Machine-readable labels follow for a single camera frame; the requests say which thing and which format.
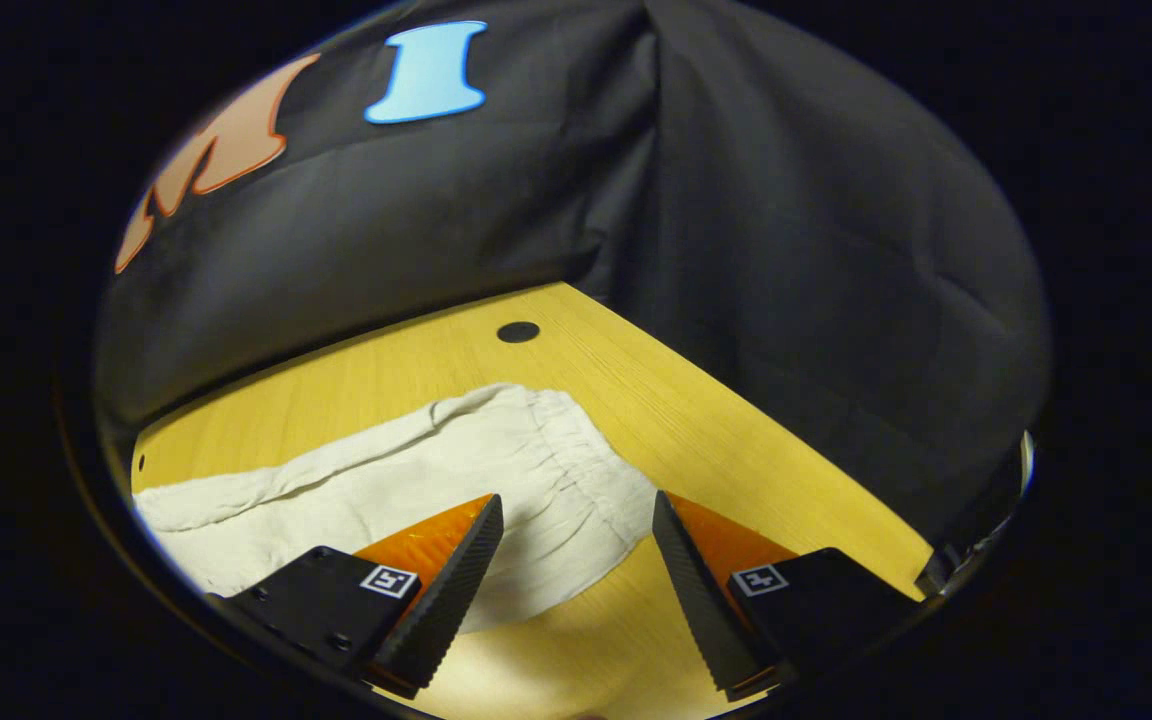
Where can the cream white jeans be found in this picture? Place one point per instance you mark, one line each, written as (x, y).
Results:
(496, 450)

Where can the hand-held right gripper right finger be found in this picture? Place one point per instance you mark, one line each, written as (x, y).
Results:
(698, 605)

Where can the black backdrop cloth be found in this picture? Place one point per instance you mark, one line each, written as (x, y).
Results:
(736, 250)

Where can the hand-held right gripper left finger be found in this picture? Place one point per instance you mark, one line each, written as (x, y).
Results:
(446, 605)

